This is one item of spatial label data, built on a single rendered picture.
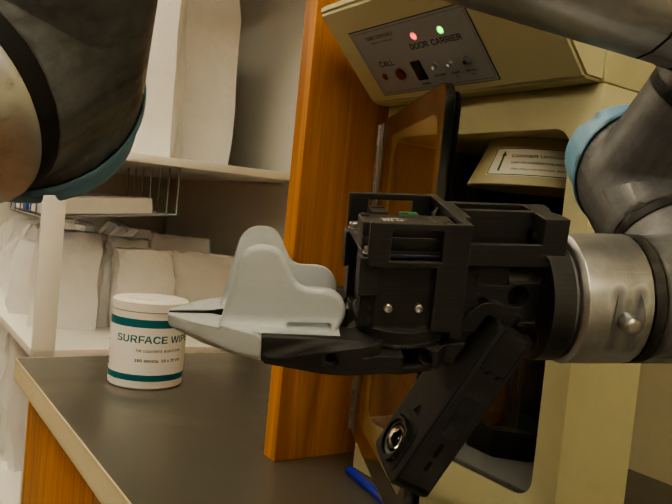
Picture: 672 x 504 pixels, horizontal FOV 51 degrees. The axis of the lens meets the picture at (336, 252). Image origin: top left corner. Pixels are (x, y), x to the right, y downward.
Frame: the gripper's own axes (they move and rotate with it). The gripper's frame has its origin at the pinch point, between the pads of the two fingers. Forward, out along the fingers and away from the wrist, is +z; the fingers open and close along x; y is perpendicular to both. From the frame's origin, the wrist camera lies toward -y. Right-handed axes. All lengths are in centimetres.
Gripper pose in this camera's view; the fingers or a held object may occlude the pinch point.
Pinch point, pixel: (192, 329)
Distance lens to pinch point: 39.5
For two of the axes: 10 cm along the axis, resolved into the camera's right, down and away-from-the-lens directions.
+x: 1.3, 3.0, -9.5
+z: -9.9, -0.2, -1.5
